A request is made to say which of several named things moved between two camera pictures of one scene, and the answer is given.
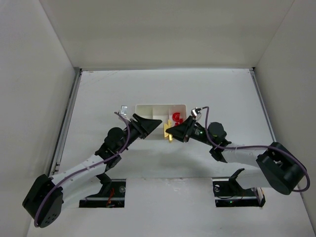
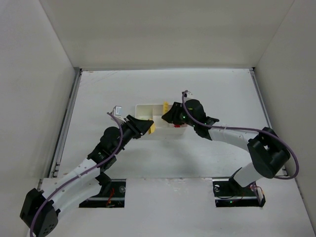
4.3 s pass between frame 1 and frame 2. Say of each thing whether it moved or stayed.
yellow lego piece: moved
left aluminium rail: stayed
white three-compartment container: stayed
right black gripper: moved
